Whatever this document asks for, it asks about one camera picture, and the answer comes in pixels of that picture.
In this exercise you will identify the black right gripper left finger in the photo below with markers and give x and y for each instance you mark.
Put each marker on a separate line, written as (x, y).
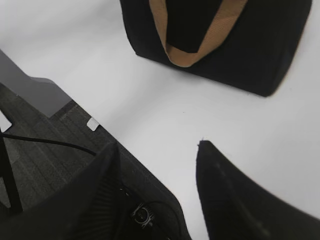
(87, 208)

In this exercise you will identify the tan front bag handle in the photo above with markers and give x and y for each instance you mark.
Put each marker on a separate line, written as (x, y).
(191, 29)

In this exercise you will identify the black canvas tote bag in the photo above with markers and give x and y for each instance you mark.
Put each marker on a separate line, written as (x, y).
(255, 56)

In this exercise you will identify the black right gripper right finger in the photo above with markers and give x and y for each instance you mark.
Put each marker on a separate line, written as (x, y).
(236, 208)

